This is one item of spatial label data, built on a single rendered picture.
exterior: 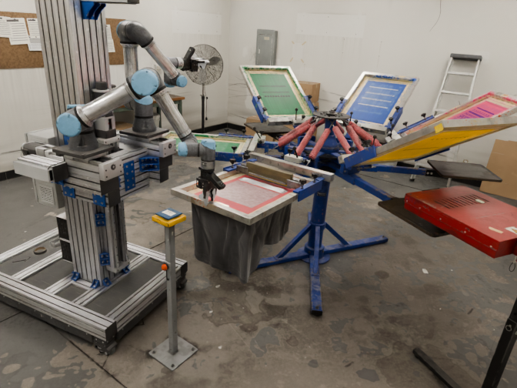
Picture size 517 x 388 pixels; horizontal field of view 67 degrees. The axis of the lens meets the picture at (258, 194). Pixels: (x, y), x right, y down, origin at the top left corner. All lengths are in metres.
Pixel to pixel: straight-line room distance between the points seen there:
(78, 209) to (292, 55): 5.25
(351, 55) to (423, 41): 1.07
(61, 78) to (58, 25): 0.28
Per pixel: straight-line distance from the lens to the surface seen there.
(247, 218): 2.00
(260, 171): 2.61
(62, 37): 2.47
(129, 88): 1.99
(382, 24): 6.56
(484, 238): 2.06
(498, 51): 6.21
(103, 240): 2.79
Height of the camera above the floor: 1.89
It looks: 23 degrees down
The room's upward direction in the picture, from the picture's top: 4 degrees clockwise
